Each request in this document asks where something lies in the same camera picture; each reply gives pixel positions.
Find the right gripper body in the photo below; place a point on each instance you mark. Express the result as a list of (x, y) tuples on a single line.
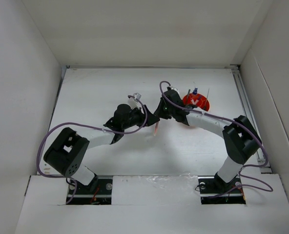
[(164, 111)]

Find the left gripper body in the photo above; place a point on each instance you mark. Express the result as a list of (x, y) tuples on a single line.
[(135, 118)]

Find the orange highlighter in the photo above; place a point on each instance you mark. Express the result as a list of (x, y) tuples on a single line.
[(156, 128)]

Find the black thin pen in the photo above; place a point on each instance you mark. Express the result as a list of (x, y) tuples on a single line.
[(187, 97)]

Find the white marker purple cap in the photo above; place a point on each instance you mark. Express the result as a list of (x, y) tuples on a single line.
[(197, 100)]

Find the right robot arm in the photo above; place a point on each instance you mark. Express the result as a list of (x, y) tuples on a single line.
[(240, 138)]

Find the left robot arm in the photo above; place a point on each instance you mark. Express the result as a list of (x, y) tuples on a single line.
[(67, 151)]

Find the orange round organizer container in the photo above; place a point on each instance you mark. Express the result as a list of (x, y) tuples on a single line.
[(200, 103)]

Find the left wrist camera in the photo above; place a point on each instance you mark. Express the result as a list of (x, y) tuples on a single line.
[(134, 101)]

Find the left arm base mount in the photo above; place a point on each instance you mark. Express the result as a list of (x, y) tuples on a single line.
[(101, 195)]

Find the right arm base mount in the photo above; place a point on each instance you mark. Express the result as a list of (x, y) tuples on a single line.
[(214, 193)]

